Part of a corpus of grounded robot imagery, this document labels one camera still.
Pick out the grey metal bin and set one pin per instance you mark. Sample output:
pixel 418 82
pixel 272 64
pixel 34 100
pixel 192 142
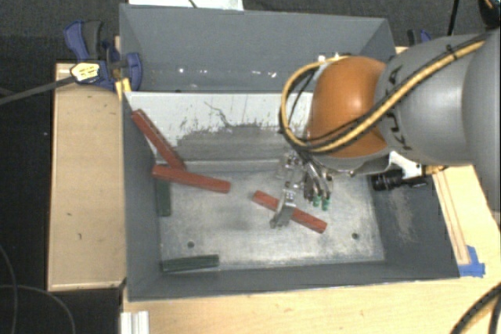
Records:
pixel 250 51

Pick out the red-brown flat block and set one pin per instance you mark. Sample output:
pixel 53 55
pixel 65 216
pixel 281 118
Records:
pixel 158 138
pixel 192 179
pixel 309 220

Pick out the dark green flat block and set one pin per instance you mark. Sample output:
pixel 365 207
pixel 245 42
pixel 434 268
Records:
pixel 190 263
pixel 164 198

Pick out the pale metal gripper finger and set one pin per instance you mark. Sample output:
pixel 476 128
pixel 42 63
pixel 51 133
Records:
pixel 289 209
pixel 276 216

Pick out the pale wood flat board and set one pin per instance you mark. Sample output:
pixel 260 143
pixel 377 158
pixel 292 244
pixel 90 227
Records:
pixel 86 184

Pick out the black cylinder on white bracket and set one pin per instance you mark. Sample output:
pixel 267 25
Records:
pixel 389 180

